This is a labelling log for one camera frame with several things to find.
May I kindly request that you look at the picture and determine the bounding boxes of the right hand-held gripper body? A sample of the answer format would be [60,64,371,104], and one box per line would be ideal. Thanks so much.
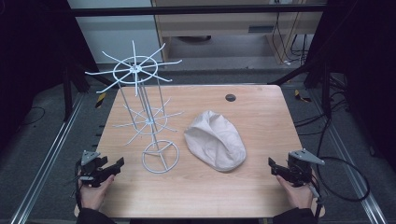
[286,148,326,189]

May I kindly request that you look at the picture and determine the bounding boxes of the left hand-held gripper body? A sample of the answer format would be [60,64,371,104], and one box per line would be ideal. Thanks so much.
[78,150,109,189]

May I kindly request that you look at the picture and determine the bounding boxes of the cream cap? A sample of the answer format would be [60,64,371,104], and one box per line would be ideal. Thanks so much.
[183,109,248,173]

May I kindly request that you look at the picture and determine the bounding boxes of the white wire hat rack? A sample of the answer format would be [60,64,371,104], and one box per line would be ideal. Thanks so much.
[84,39,185,175]

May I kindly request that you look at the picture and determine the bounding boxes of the person's right hand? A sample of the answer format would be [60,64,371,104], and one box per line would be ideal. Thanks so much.
[276,175,316,210]

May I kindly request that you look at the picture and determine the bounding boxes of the person's left hand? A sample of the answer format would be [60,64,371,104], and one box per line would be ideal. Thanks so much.
[78,174,116,212]

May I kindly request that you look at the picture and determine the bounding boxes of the yellow black tape strip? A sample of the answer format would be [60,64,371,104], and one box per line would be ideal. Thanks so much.
[94,91,107,109]
[293,89,313,104]

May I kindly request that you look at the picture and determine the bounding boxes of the black metal stand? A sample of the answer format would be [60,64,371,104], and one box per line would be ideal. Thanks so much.
[61,60,118,123]
[268,60,332,119]

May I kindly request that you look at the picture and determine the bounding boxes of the dark curtain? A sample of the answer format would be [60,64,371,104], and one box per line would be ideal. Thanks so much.
[0,0,100,150]
[306,0,396,172]

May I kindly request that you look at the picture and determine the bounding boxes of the white cabinet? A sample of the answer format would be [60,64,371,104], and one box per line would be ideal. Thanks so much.
[66,0,163,65]

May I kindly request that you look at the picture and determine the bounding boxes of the wooden desk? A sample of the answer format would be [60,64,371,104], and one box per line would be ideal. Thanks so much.
[151,0,326,64]

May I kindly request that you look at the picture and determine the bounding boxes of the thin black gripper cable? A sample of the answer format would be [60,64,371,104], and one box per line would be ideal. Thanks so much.
[69,159,83,210]

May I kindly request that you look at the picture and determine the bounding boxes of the metal floor rail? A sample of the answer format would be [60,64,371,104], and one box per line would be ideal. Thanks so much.
[9,92,86,224]
[309,88,389,224]

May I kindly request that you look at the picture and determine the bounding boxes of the black floor cables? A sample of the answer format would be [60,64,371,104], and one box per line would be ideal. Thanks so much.
[293,76,349,137]

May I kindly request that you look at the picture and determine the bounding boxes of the black looped gripper cable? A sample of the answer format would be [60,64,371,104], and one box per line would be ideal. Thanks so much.
[306,118,372,218]

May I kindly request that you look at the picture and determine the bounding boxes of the thin black floor cable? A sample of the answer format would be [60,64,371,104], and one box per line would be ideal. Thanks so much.
[19,105,47,127]

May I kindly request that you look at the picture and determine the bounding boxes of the black hanging desk cables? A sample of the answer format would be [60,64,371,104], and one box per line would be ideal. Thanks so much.
[271,11,310,65]

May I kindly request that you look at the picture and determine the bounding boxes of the black horizontal frame bar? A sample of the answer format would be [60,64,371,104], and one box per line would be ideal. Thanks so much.
[70,3,329,18]

